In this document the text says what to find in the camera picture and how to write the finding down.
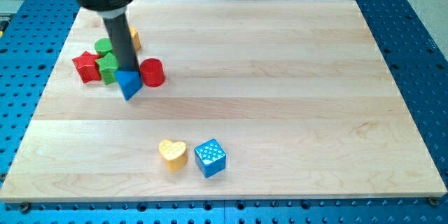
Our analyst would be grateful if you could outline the blue triangle block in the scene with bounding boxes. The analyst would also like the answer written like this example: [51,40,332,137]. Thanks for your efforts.
[114,70,142,101]

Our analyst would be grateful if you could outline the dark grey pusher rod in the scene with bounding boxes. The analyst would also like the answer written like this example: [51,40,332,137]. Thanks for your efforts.
[103,13,139,71]

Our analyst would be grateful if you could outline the yellow heart block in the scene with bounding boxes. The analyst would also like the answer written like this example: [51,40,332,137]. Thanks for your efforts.
[158,139,188,172]

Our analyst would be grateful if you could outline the blue cube block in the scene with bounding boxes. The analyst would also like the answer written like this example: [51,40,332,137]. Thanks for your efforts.
[194,139,227,178]

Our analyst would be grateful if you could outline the wooden board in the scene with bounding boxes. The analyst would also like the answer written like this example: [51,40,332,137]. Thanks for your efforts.
[1,0,447,202]

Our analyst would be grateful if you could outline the red cylinder block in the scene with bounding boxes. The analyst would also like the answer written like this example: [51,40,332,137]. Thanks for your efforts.
[140,58,165,88]

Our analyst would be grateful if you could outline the yellow block behind rod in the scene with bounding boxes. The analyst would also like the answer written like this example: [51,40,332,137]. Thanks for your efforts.
[129,27,141,51]

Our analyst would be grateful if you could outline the green star block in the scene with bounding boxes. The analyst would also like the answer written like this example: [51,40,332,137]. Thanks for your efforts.
[95,52,118,85]

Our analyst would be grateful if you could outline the green cylinder block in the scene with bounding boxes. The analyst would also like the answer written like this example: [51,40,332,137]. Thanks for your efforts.
[94,38,113,57]

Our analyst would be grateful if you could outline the red star block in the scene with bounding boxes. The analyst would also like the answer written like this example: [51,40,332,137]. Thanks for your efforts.
[72,51,102,83]

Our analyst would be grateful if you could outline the blue perforated base table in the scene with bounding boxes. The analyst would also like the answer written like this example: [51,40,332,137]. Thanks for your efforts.
[1,0,447,223]

